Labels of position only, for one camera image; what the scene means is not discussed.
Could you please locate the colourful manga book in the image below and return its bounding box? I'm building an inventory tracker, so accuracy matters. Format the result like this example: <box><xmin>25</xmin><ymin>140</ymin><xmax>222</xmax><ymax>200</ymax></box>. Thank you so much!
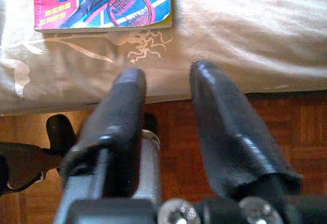
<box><xmin>32</xmin><ymin>0</ymin><xmax>172</xmax><ymax>33</ymax></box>

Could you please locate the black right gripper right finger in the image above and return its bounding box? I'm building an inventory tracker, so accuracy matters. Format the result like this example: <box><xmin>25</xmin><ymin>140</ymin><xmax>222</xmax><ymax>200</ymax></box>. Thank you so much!
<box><xmin>189</xmin><ymin>59</ymin><xmax>303</xmax><ymax>199</ymax></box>

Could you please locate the dark bed base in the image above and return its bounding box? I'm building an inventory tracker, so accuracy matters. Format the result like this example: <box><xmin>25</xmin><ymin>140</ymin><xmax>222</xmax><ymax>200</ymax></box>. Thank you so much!
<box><xmin>145</xmin><ymin>90</ymin><xmax>327</xmax><ymax>104</ymax></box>

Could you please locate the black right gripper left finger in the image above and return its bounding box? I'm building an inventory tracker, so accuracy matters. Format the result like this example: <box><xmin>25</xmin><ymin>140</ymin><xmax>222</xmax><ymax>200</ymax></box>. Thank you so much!
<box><xmin>63</xmin><ymin>68</ymin><xmax>147</xmax><ymax>199</ymax></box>

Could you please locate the silver robot right leg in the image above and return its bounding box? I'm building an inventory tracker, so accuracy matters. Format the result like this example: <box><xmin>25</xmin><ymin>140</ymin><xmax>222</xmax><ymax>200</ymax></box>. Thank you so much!
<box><xmin>132</xmin><ymin>113</ymin><xmax>166</xmax><ymax>201</ymax></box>

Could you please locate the grey floral bed sheet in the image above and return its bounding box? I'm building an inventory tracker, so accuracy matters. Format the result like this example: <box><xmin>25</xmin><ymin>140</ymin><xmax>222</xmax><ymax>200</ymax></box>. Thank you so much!
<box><xmin>0</xmin><ymin>0</ymin><xmax>327</xmax><ymax>117</ymax></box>

